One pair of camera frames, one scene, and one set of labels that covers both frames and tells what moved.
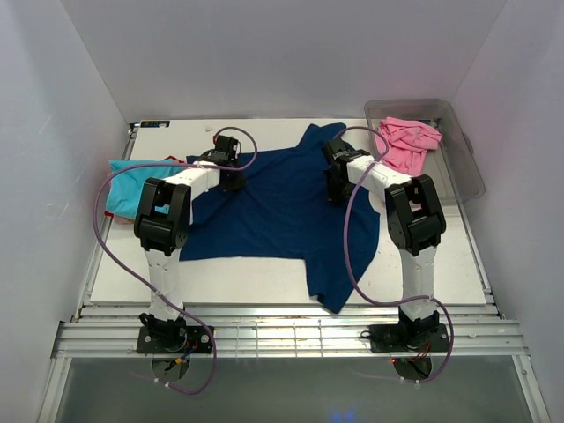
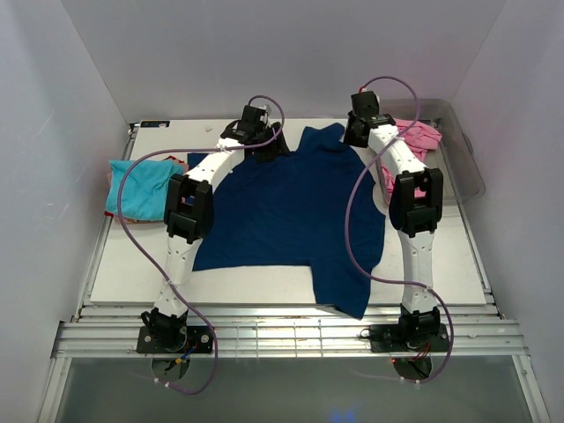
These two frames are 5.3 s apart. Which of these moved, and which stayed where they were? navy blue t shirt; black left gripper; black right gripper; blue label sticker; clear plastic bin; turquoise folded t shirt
Moved: black left gripper; black right gripper; navy blue t shirt
Stayed: clear plastic bin; blue label sticker; turquoise folded t shirt
